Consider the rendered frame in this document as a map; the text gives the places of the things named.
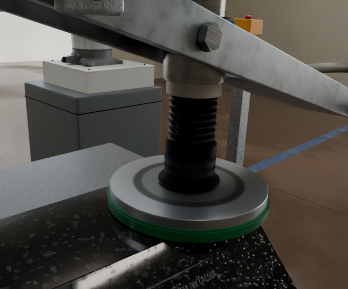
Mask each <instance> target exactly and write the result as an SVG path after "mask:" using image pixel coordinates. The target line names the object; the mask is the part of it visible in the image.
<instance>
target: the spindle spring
mask: <svg viewBox="0 0 348 289"><path fill-rule="evenodd" d="M217 99H218V97H214V98H208V99H181V98H180V97H178V96H173V95H171V96H170V97H169V100H170V101H172V102H171V103H169V107H170V110H169V114H170V116H169V121H170V122H169V123H168V126H169V129H168V133H169V135H168V140H169V141H170V142H173V143H175V144H178V145H184V146H200V145H205V144H208V143H210V142H212V141H214V139H215V134H214V133H215V132H216V129H215V126H216V121H215V120H216V119H217V117H216V113H217V108H216V107H217V105H218V103H217V101H216V100H217ZM179 104H185V105H201V104H207V105H205V106H180V105H179ZM179 111H186V112H201V111H206V112H202V113H184V112H179ZM178 118H184V119H201V120H183V119H178ZM202 118H205V119H202ZM177 124H180V125H185V126H199V127H184V126H178V125H177ZM200 125H205V126H200ZM176 131H178V132H176ZM179 131H180V132H179ZM204 131H205V132H204ZM181 132H203V133H198V134H185V133H181ZM175 137H176V138H175ZM177 138H182V139H200V140H182V139H177ZM202 138H205V139H202Z"/></svg>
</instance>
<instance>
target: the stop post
mask: <svg viewBox="0 0 348 289"><path fill-rule="evenodd" d="M234 21H237V26H238V27H240V28H242V29H244V30H245V31H247V32H249V33H250V34H252V35H254V36H260V35H262V29H263V20H262V19H251V18H245V19H235V18H234ZM250 95H251V93H250V92H247V91H243V90H241V89H238V88H235V87H232V91H231V98H230V111H229V123H228V136H227V143H226V156H225V160H226V161H230V162H233V163H236V164H238V165H241V166H243V160H244V150H245V139H246V133H247V122H248V111H249V101H250Z"/></svg>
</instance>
